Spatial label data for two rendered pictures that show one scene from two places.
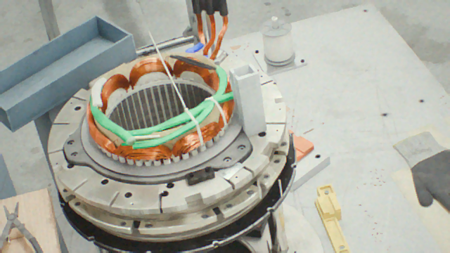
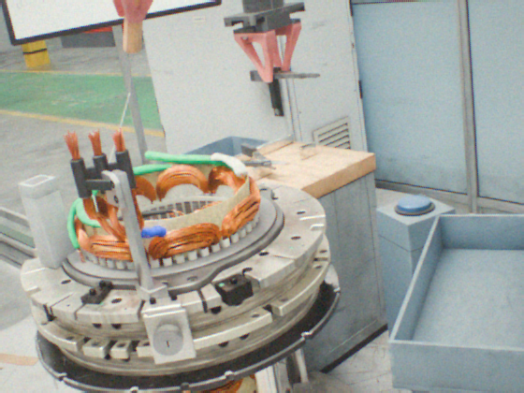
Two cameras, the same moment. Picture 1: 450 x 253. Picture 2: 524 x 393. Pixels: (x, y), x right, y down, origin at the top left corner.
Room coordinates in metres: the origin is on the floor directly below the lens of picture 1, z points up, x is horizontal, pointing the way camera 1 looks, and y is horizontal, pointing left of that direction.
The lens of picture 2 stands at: (1.59, -0.17, 1.37)
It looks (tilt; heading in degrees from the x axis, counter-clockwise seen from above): 20 degrees down; 150
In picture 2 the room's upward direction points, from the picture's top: 10 degrees counter-clockwise
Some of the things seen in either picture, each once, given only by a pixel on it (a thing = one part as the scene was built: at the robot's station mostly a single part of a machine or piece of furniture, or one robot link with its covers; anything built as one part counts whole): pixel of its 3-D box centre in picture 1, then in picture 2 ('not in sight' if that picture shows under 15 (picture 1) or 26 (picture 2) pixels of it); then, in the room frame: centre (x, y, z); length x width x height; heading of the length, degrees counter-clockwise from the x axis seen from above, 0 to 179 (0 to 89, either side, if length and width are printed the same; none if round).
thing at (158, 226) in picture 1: (176, 221); not in sight; (0.81, 0.08, 1.05); 0.09 x 0.04 x 0.01; 103
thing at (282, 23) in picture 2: not in sight; (270, 47); (0.76, 0.37, 1.23); 0.07 x 0.07 x 0.09; 9
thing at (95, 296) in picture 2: not in sight; (99, 290); (1.02, -0.03, 1.10); 0.03 x 0.02 x 0.01; 123
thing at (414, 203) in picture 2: not in sight; (414, 203); (1.00, 0.38, 1.04); 0.04 x 0.04 x 0.01
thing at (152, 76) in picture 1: (150, 76); not in sight; (1.03, 0.09, 1.12); 0.05 x 0.01 x 0.02; 103
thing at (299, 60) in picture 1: (277, 38); not in sight; (1.50, -0.12, 0.83); 0.09 x 0.09 x 0.10; 10
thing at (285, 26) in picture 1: (277, 41); not in sight; (1.50, -0.12, 0.82); 0.06 x 0.06 x 0.07
